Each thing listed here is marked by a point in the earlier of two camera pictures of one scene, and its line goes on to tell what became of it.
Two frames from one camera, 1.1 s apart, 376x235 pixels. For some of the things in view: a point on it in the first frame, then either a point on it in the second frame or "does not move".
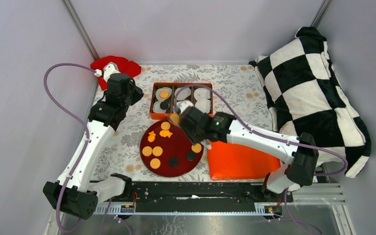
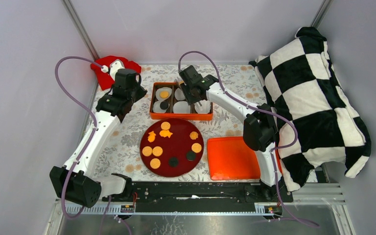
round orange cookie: (164, 94) does not move
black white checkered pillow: (306, 94) does not move
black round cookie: (164, 105) does not move
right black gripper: (195, 139) -> (190, 100)
